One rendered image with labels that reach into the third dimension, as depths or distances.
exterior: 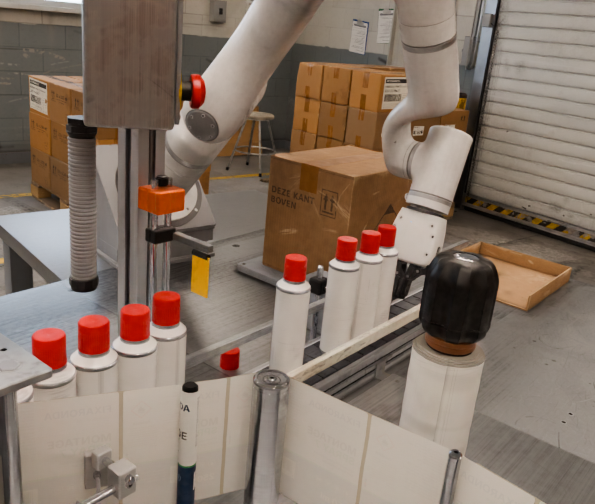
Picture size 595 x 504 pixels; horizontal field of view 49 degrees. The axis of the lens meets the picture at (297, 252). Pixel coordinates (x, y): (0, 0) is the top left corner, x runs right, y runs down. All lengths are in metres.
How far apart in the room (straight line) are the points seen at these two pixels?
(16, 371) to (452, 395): 0.47
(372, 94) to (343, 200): 3.17
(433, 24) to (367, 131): 3.48
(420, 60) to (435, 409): 0.59
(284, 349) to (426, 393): 0.28
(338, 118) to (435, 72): 3.63
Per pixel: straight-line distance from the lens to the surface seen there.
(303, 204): 1.46
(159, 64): 0.72
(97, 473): 0.68
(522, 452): 0.99
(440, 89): 1.15
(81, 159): 0.79
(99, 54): 0.72
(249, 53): 1.23
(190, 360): 0.92
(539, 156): 5.53
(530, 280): 1.81
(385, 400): 1.03
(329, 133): 4.82
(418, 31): 1.11
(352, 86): 4.66
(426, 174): 1.25
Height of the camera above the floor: 1.41
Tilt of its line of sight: 19 degrees down
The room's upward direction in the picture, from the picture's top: 6 degrees clockwise
